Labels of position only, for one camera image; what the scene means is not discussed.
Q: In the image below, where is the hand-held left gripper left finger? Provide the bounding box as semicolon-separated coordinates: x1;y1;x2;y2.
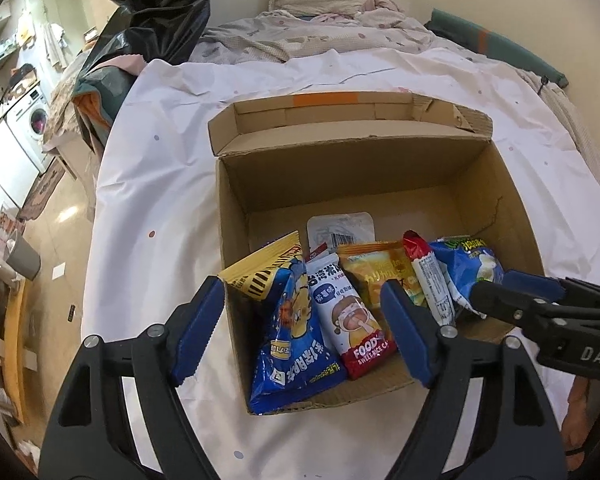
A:
37;275;226;480

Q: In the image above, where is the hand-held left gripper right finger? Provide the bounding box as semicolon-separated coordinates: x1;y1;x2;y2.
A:
380;279;568;480

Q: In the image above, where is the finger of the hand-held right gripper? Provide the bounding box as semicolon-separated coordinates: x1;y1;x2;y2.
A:
470;281;548;323
502;269;600;311

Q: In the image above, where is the blue angel print snack packet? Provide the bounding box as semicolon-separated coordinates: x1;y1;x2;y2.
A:
427;236;506;318

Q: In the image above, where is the red rice cake packet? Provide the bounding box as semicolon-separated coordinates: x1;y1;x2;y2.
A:
305;252;398;381

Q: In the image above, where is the red white snack packet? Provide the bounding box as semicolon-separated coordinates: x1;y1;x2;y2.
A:
402;230;457;326

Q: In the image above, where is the yellow chips packet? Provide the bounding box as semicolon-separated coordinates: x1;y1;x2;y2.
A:
336;241;428;311

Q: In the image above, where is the blue yellow cartoon snack packet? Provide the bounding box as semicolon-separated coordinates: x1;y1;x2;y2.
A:
217;230;348;416

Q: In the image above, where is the brown cardboard box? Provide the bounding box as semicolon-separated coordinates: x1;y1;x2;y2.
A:
207;91;548;416

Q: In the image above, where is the person's foot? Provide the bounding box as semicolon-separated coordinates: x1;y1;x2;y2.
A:
562;375;600;471

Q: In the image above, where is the wooden rack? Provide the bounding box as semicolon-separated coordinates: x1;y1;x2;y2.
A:
0;275;36;426

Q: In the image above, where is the grey trash bin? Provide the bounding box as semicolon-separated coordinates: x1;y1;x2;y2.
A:
5;230;42;282

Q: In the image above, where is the brown door mat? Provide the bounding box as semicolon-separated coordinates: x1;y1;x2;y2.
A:
17;157;67;222

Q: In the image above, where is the green rolled mat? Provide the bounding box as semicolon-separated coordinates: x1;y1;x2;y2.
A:
425;8;568;88

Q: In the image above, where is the teal orange bag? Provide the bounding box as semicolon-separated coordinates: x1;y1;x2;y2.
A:
72;67;131;156

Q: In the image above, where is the white kitchen cabinet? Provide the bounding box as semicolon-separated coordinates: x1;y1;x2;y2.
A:
0;120;41;211

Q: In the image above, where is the white washing machine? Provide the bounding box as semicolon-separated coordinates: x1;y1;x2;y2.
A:
2;82;56;176

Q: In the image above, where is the pink cloth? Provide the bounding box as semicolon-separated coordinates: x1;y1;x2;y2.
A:
92;55;146;73

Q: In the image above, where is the crumpled dotted quilt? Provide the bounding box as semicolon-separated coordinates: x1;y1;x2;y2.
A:
190;7;461;66

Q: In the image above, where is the pink garment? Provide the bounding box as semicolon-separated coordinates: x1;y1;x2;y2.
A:
310;0;401;23

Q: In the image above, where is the black plastic bag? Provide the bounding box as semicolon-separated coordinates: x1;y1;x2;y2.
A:
77;0;212;91

